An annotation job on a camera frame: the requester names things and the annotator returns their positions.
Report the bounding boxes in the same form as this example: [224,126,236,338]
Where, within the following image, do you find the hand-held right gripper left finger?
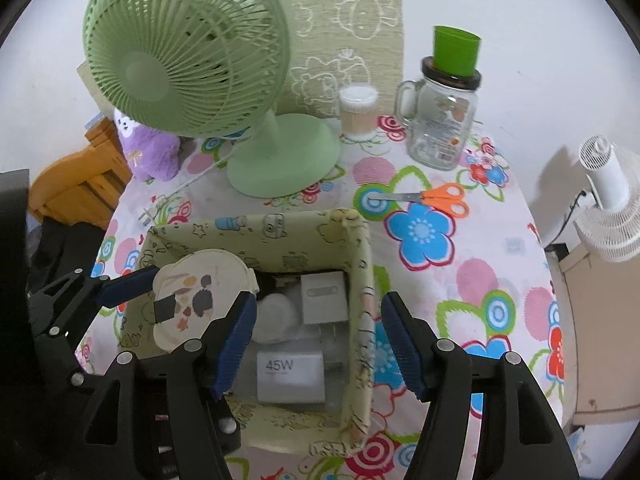
[75,290,258,480]

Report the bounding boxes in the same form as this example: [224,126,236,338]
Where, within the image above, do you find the dark cloth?
[30,214,107,291]

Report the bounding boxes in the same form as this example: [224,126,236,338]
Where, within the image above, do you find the small white square box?
[300,272,349,326]

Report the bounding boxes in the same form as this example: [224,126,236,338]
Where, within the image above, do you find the white round case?
[257,292,303,345]

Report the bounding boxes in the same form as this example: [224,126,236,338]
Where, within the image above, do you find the beige cabinet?
[557,240,640,428]

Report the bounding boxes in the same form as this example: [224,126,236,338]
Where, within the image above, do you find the glass mug jar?
[396,57,482,171]

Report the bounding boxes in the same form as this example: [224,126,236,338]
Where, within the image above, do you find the purple plush toy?
[111,109,181,182]

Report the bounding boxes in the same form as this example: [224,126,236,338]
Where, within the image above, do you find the green desk fan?
[81,0,343,198]

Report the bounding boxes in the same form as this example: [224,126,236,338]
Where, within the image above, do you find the orange handled scissors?
[372,184,469,218]

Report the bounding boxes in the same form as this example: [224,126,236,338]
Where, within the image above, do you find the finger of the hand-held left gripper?
[32,330,106,401]
[27,266,161,336]

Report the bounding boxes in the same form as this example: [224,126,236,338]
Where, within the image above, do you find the floral tablecloth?
[75,115,568,480]

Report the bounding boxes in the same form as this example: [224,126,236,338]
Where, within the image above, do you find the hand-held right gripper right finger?
[381,292,581,480]

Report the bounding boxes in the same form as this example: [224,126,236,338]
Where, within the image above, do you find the green plastic cup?
[432,25,482,77]

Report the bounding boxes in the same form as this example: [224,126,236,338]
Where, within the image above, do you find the green cartoon print mat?
[76,0,405,123]

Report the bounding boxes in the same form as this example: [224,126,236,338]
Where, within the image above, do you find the black fan cable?
[547,187,588,248]

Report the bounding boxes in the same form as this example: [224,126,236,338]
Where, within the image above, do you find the orange wooden chair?
[27,119,133,231]

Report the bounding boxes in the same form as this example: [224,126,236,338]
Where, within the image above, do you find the cream round bear case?
[151,249,260,356]

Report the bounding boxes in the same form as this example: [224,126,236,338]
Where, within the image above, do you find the white 45W charger box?
[256,350,327,404]

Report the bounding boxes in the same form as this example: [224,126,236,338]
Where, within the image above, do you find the white standing fan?
[572,134,640,263]

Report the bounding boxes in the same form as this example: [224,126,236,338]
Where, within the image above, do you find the white fan power cable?
[137,152,238,228]

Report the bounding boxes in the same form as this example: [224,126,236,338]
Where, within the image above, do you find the clear cotton swab container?
[338,85,379,141]

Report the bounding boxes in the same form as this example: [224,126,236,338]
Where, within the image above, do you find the yellow cartoon fabric storage box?
[116,208,377,457]

